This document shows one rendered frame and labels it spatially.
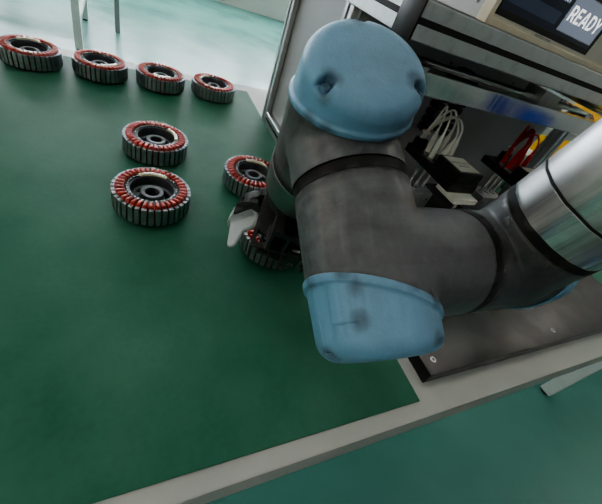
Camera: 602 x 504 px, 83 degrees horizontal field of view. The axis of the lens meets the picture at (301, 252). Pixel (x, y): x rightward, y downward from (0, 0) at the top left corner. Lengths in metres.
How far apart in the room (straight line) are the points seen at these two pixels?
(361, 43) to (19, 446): 0.40
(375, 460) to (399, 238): 1.17
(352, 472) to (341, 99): 1.18
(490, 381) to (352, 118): 0.49
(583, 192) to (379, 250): 0.12
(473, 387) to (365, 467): 0.78
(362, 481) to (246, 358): 0.91
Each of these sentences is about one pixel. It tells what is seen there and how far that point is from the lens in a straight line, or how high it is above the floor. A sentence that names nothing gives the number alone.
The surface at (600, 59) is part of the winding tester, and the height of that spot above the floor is 1.13.
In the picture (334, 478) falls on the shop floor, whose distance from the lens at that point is 1.25.
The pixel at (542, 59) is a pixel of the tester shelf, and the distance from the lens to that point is 0.73.
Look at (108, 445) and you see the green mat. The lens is 0.39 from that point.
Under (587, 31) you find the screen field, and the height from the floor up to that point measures 1.16.
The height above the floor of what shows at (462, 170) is 0.92.
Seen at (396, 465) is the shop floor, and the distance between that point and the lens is 1.36.
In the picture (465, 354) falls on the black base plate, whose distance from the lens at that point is 0.57.
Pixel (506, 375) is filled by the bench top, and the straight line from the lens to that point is 0.64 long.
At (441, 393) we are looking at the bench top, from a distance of 0.53.
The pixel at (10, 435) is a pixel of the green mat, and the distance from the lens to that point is 0.41.
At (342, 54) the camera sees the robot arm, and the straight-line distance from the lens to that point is 0.21.
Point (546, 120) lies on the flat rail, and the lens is 0.82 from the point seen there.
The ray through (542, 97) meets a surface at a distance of 0.88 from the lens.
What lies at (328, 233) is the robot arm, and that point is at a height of 1.01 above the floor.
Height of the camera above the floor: 1.12
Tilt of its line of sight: 40 degrees down
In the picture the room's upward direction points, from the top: 24 degrees clockwise
